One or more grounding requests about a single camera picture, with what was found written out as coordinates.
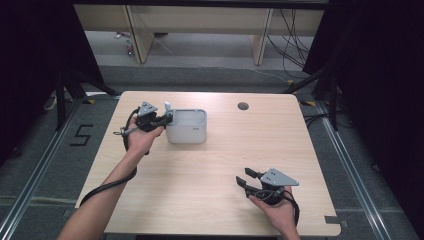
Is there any small colourful floor clutter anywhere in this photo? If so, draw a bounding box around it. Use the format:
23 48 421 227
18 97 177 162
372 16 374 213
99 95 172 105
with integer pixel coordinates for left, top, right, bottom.
113 30 135 57

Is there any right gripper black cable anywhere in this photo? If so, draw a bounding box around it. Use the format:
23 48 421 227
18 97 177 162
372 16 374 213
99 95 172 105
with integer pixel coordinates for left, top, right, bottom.
282 189 301 228

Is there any black curtain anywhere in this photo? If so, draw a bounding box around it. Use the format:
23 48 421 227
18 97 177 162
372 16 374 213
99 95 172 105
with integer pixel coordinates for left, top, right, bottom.
302 0 424 232
0 0 105 168

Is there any white plastic container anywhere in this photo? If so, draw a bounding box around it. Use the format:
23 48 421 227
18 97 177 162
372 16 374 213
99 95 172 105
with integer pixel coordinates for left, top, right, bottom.
165 108 208 145

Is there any person's left hand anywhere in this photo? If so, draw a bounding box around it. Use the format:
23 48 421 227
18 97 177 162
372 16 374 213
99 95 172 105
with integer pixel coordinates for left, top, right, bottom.
126 116 166 157

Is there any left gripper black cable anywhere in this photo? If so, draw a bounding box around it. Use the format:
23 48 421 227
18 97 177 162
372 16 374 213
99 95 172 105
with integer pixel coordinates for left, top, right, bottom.
78 107 140 208

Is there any person's right hand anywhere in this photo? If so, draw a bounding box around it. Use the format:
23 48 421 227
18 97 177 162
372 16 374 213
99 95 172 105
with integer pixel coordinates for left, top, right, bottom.
247 185 300 236

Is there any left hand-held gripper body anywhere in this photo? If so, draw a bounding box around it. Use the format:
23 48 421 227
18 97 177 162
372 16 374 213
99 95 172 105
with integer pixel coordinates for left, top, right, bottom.
134 101 168 134

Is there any aluminium floor rail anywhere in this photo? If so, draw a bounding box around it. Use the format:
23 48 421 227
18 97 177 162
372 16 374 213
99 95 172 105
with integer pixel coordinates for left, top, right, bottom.
314 99 394 240
0 98 84 240

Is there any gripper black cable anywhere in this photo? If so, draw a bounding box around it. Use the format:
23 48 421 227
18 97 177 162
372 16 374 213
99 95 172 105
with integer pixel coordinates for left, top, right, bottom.
78 107 140 208
282 189 301 228

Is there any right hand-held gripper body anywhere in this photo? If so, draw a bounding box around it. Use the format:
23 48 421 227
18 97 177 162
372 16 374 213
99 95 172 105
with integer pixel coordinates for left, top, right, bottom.
247 167 300 207

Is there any black floor cable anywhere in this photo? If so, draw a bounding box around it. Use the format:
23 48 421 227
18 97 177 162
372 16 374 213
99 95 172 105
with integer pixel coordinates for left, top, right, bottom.
302 112 355 130

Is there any bundle of black cables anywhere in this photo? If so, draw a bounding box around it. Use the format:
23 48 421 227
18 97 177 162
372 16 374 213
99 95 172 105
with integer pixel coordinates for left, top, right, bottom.
266 9 315 80

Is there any light wooden desk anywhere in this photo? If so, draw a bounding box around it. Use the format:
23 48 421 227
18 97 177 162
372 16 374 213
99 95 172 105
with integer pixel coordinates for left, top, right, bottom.
73 3 326 66

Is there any black metal stand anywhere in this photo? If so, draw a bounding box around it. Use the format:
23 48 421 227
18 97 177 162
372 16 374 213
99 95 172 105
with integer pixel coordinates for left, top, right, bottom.
54 65 122 132
280 64 340 132

